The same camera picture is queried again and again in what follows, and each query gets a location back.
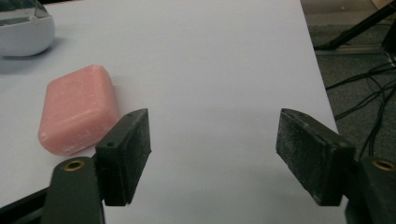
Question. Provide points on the black stand leg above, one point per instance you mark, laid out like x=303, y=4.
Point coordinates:
x=355, y=29

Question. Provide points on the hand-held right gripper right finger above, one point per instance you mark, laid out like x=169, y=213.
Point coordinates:
x=311, y=155

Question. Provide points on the white round bowl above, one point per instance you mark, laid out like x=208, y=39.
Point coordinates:
x=23, y=34

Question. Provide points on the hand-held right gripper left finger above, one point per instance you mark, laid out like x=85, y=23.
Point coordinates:
x=123, y=161

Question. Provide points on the pink soap bar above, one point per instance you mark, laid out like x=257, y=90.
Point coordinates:
x=77, y=112

